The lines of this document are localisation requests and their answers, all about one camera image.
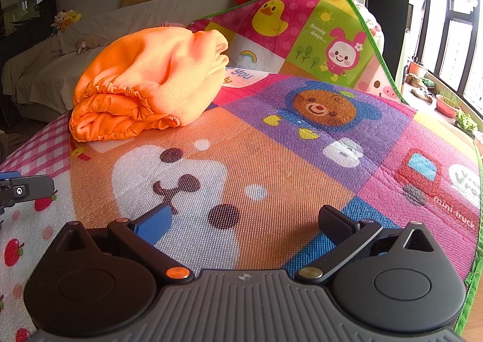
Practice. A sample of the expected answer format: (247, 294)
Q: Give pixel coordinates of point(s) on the yellow plush toy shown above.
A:
(66, 19)

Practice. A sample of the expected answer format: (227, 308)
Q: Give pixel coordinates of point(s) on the pink garment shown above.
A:
(173, 24)

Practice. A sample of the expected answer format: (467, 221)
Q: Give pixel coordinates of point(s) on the red bowl planter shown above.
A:
(447, 106)

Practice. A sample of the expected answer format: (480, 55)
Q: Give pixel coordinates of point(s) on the colourful printed play mat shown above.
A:
(283, 161)

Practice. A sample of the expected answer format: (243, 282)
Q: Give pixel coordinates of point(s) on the orange pumpkin costume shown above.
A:
(151, 70)

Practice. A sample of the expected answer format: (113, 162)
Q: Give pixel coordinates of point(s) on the small plant pot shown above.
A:
(418, 69)

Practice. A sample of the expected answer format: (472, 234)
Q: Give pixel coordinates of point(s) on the black window frame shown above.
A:
(444, 44)

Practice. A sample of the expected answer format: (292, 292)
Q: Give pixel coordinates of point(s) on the black television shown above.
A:
(26, 13)

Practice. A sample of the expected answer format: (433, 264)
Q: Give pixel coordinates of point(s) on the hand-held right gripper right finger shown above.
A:
(336, 223)

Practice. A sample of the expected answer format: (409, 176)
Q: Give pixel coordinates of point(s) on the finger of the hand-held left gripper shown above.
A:
(9, 175)
(34, 186)

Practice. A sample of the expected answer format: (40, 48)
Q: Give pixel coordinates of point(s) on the white sofa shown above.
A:
(45, 74)

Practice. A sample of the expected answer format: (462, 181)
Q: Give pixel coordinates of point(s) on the brown cloth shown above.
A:
(9, 145)

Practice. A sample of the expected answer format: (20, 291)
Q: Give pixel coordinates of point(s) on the white floral blanket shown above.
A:
(373, 32)

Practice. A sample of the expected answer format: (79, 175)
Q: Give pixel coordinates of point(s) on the small brown plush toy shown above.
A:
(88, 43)

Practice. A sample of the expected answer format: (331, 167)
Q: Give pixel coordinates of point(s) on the green herb planter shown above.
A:
(466, 123)

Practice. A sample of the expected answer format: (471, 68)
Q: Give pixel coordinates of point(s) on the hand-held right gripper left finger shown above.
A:
(154, 223)

